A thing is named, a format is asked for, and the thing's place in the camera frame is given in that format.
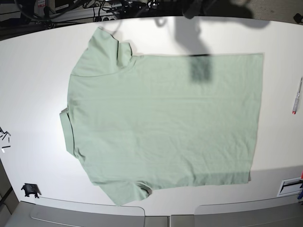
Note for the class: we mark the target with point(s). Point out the black plastic bracket part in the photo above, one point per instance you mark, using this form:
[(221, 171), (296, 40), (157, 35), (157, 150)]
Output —
[(31, 189)]

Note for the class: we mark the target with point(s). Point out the white power strip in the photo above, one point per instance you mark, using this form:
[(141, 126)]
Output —
[(107, 18)]

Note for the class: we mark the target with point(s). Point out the light green T-shirt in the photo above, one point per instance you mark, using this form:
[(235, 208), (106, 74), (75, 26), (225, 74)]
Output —
[(143, 123)]

